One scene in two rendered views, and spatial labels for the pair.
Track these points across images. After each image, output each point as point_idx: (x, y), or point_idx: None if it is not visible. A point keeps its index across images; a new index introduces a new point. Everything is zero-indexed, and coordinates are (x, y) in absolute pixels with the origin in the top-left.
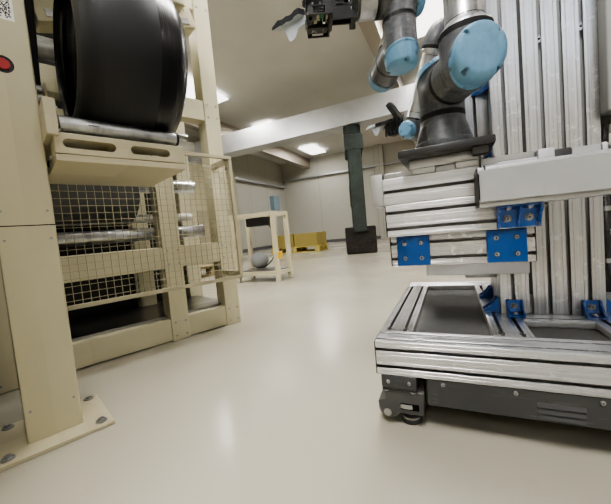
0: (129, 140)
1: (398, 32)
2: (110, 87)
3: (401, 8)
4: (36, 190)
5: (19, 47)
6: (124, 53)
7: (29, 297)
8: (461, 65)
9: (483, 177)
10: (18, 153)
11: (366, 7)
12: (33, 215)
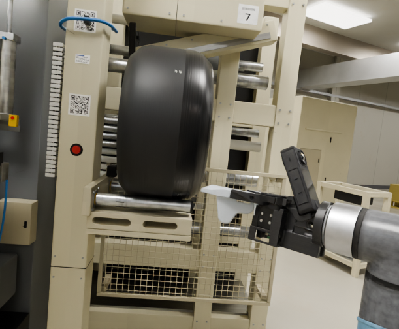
0: (143, 215)
1: (373, 312)
2: (132, 177)
3: (386, 281)
4: (78, 242)
5: (89, 135)
6: (143, 154)
7: (60, 318)
8: None
9: None
10: (73, 215)
11: (333, 250)
12: (73, 260)
